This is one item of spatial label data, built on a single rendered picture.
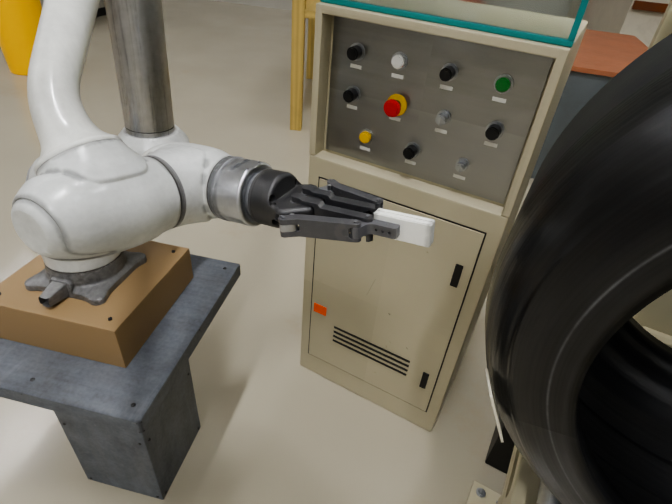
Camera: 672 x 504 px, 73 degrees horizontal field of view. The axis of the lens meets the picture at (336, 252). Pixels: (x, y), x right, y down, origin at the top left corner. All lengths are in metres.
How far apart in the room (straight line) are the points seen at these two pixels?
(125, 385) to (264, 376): 0.86
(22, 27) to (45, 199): 4.63
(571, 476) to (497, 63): 0.81
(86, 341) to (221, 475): 0.74
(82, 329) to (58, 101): 0.54
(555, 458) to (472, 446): 1.28
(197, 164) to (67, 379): 0.60
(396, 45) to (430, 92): 0.13
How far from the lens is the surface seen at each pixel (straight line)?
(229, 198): 0.61
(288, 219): 0.54
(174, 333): 1.11
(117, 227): 0.56
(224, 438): 1.70
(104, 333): 1.01
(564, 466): 0.51
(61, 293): 1.08
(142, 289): 1.08
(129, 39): 1.01
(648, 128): 0.36
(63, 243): 0.55
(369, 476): 1.64
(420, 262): 1.27
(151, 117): 1.05
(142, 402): 1.01
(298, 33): 3.57
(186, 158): 0.65
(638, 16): 5.94
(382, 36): 1.16
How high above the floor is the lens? 1.45
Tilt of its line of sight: 37 degrees down
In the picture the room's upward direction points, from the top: 6 degrees clockwise
